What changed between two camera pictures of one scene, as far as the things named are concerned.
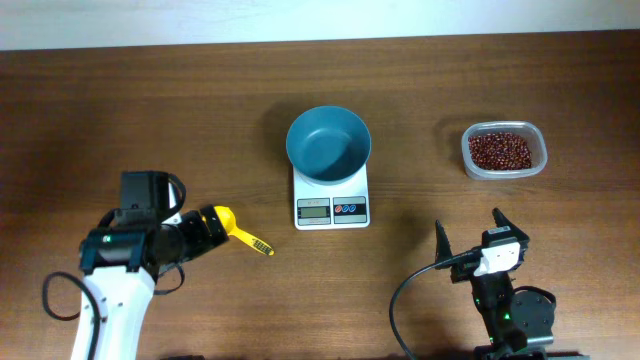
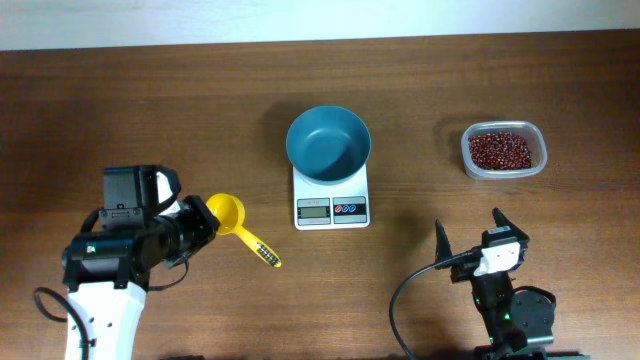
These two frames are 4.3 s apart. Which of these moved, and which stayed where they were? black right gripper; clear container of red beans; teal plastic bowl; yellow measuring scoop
Moved: yellow measuring scoop
Stayed: teal plastic bowl; black right gripper; clear container of red beans
